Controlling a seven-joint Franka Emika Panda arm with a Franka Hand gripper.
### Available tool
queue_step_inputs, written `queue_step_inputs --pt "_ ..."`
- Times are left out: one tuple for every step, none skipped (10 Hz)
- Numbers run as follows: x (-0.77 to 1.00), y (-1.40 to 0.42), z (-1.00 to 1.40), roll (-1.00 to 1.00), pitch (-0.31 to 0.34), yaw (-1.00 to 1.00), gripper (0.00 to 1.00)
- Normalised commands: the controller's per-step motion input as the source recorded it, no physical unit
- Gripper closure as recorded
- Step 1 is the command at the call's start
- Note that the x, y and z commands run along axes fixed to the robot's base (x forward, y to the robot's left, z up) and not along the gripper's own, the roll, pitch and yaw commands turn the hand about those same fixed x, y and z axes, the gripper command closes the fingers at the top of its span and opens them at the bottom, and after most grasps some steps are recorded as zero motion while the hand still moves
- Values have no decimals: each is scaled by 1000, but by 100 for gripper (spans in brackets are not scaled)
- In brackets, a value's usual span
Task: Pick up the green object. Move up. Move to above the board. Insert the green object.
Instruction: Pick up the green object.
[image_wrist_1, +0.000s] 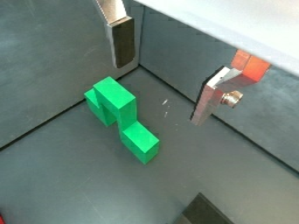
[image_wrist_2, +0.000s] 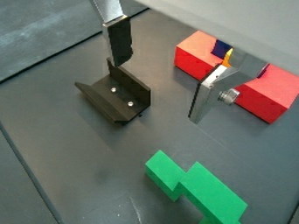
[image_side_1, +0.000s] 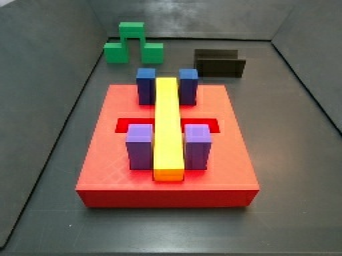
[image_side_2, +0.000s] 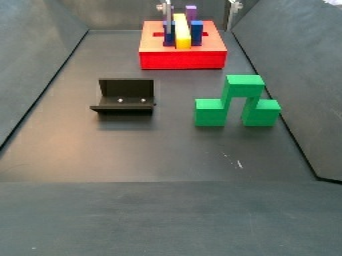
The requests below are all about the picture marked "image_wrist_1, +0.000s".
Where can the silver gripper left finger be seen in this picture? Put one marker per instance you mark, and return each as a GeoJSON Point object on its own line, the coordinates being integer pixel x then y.
{"type": "Point", "coordinates": [120, 30]}

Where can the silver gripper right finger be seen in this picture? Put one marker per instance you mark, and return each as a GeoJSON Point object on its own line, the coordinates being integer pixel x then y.
{"type": "Point", "coordinates": [220, 88]}

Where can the green stepped block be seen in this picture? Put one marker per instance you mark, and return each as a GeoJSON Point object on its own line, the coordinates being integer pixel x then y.
{"type": "Point", "coordinates": [113, 106]}

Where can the black angle bracket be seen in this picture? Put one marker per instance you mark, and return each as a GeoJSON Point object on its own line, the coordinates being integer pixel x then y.
{"type": "Point", "coordinates": [201, 212]}

